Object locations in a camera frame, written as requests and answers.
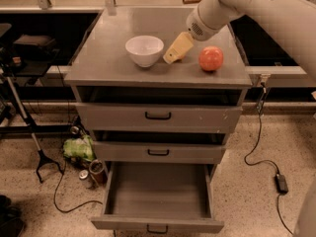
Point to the grey top drawer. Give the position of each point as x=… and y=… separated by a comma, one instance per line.
x=158, y=118

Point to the grey open bottom drawer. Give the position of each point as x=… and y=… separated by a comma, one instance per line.
x=158, y=198

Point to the brown tin can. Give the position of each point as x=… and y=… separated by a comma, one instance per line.
x=97, y=170

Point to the black side shelf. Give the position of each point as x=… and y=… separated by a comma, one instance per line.
x=25, y=56

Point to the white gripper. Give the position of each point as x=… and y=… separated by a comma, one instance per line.
x=199, y=26

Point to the red apple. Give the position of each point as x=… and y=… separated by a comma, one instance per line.
x=210, y=58

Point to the silver soda can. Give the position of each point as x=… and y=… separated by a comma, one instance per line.
x=86, y=179

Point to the green chip bag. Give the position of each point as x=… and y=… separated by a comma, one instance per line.
x=80, y=148

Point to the grey middle drawer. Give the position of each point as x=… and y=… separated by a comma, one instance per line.
x=158, y=152

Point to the grey drawer cabinet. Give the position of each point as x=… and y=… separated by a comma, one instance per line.
x=104, y=73

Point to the white ceramic bowl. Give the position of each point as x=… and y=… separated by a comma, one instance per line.
x=144, y=51

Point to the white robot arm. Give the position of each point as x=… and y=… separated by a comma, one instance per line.
x=290, y=23

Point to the black reacher grabber tool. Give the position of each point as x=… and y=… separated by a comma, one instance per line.
x=30, y=124

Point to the black power adapter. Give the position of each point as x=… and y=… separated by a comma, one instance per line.
x=281, y=184

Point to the wooden stick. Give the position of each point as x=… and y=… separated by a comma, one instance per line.
x=190, y=1

